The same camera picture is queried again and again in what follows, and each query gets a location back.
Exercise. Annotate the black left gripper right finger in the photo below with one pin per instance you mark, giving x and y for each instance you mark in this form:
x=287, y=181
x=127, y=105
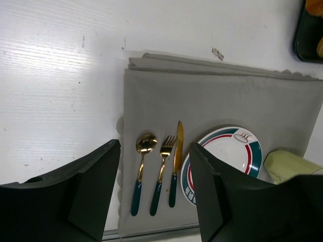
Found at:
x=233, y=206

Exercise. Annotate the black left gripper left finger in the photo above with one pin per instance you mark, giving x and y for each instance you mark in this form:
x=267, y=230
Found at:
x=69, y=203

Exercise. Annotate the small orange bread roll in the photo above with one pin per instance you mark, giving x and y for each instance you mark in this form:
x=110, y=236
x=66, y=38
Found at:
x=319, y=49

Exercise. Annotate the white plate green red rim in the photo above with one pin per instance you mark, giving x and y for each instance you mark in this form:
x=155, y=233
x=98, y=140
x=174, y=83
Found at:
x=234, y=145

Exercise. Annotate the light green mug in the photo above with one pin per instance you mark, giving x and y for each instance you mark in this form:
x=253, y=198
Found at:
x=283, y=165

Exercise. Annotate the grey cloth placemat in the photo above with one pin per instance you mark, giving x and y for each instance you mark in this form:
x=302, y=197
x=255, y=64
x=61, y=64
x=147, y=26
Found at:
x=280, y=108

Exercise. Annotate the black rectangular tray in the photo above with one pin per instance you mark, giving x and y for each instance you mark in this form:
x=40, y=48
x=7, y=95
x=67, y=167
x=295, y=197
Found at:
x=307, y=36

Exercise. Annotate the orange round bun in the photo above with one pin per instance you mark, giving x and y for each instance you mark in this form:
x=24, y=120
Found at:
x=314, y=7

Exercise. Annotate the aluminium rail frame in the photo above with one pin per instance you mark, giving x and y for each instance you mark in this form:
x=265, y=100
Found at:
x=161, y=234

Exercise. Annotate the gold knife green handle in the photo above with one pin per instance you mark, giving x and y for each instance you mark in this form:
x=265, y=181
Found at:
x=176, y=164

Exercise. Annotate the gold fork green handle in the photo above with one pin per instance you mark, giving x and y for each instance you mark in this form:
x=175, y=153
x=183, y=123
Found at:
x=165, y=151

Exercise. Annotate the gold spoon green handle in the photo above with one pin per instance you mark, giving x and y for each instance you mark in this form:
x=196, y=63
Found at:
x=144, y=145

